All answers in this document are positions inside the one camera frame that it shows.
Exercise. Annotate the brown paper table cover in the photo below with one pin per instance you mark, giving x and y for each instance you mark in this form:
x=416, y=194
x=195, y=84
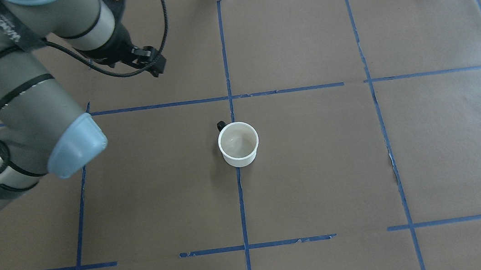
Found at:
x=368, y=114

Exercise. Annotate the white mug black handle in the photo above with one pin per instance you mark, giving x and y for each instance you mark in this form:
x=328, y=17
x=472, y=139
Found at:
x=238, y=143

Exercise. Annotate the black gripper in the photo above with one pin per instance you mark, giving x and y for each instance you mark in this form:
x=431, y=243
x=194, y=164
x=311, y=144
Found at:
x=120, y=42

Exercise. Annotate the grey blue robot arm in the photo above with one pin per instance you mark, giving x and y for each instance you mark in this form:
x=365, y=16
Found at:
x=45, y=130

